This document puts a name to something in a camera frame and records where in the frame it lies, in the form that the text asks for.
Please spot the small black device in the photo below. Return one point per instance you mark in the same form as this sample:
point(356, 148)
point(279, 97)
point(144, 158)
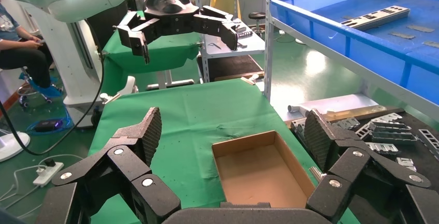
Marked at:
point(48, 125)

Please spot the white plastic pipe fitting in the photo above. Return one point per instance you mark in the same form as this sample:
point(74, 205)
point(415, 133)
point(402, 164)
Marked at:
point(296, 109)

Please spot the white flat board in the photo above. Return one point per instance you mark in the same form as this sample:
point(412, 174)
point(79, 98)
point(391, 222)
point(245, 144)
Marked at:
point(336, 103)

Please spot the black shelf mat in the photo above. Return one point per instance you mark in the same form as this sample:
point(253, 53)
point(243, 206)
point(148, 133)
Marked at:
point(229, 66)

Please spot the dark grey ladder bracket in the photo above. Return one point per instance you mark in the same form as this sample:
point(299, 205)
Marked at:
point(430, 140)

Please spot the black tray with wooden rim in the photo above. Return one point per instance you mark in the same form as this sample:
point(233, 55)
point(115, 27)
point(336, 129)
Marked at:
point(425, 160)

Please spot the black remote control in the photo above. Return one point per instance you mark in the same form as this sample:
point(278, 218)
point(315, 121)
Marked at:
point(244, 33)

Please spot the perforated metal plate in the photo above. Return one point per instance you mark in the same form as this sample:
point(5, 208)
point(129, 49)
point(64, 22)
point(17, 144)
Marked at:
point(374, 16)
point(380, 23)

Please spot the ladder-shaped metal part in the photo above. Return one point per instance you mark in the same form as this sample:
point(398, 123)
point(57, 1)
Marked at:
point(389, 127)

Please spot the black round stool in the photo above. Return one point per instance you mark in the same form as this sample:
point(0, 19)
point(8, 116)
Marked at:
point(257, 15)

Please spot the yellow panel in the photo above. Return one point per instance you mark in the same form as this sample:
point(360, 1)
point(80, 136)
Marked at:
point(226, 1)

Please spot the green tablecloth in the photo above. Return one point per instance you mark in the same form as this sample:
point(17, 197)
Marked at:
point(192, 119)

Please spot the blue plastic tray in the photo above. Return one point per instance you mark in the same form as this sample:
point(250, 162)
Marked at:
point(374, 52)

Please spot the blue office chair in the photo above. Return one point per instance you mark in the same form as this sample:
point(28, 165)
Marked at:
point(44, 90)

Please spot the grey slotted metal bracket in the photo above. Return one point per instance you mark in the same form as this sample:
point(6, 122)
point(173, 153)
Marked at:
point(392, 138)

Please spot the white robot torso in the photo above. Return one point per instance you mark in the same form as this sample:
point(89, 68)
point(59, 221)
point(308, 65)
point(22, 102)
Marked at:
point(58, 51)

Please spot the large grey metal frame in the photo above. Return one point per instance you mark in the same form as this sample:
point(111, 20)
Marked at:
point(346, 123)

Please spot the green cloth on side table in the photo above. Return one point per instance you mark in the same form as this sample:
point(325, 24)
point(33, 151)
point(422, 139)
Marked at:
point(164, 52)

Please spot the beige tape strip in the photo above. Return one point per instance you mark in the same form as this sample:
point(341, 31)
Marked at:
point(431, 44)
point(402, 35)
point(347, 17)
point(420, 28)

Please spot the white power strip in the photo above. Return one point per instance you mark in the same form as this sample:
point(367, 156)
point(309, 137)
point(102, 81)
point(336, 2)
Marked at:
point(48, 174)

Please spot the brown cardboard box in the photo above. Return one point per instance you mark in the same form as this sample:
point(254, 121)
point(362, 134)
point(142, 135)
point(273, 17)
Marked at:
point(260, 174)

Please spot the small grey ribbed bracket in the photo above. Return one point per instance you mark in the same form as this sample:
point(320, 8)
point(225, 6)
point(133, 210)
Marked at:
point(387, 118)

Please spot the round white stand base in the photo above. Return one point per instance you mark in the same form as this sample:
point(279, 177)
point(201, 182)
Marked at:
point(12, 145)

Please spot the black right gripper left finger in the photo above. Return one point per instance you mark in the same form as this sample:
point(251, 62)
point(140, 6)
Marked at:
point(120, 167)

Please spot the seated person in blue shirt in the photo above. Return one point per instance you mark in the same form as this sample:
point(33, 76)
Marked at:
point(24, 58)

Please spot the grey slotted metal block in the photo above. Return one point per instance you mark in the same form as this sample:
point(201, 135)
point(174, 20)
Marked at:
point(382, 148)
point(406, 164)

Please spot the grey background shelving rack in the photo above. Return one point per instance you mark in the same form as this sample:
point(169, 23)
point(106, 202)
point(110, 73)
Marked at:
point(236, 44)

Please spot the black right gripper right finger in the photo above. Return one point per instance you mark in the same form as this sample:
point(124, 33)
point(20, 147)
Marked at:
point(346, 167)

